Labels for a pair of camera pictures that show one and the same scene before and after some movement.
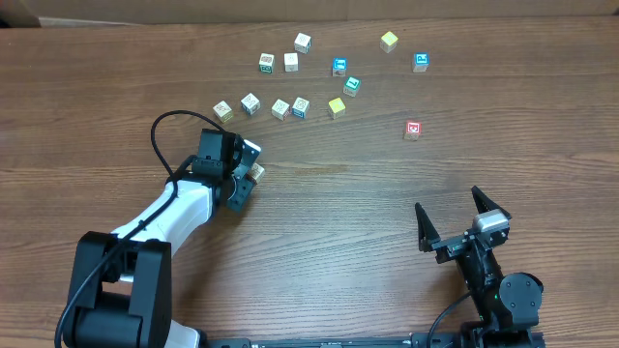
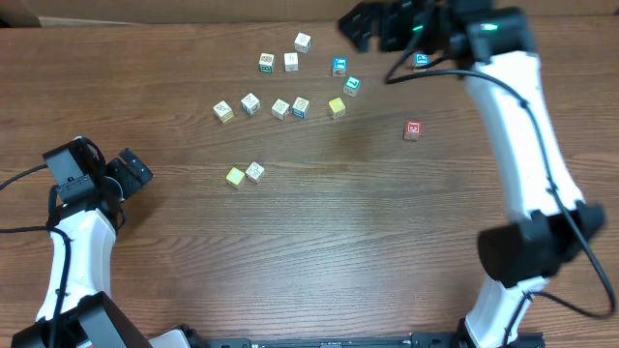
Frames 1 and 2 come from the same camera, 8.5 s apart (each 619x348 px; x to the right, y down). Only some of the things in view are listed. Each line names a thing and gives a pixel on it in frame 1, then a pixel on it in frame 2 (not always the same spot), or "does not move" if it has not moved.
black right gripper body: x=457 y=243 to x=387 y=29
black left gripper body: x=242 y=194 to x=128 y=173
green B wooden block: x=266 y=62 does not move
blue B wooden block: x=301 y=107 does not move
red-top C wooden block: x=413 y=130 does not move
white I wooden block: x=256 y=172 does not move
